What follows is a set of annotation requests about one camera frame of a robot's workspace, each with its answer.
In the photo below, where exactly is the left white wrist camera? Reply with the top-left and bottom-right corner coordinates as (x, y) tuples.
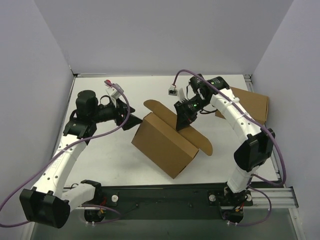
(104, 79), (124, 107)

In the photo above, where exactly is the brown cardboard box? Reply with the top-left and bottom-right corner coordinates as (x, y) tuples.
(131, 99), (213, 179)
(230, 86), (269, 125)

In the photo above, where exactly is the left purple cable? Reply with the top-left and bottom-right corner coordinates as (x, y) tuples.
(0, 81), (131, 227)

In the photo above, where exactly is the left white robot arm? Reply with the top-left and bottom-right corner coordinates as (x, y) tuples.
(19, 85), (142, 229)

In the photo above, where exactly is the aluminium frame rail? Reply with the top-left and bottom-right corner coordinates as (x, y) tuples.
(251, 187), (299, 209)

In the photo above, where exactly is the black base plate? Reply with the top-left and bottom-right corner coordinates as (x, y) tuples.
(74, 182), (253, 221)

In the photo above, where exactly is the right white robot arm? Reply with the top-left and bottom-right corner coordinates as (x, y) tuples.
(168, 74), (275, 196)

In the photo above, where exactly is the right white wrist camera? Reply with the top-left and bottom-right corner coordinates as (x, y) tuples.
(168, 84), (187, 103)

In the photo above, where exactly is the folded brown cardboard box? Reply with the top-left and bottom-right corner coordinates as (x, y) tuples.
(230, 86), (269, 125)

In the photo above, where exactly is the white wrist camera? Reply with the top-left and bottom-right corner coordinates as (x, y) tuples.
(104, 79), (124, 107)
(168, 84), (187, 103)

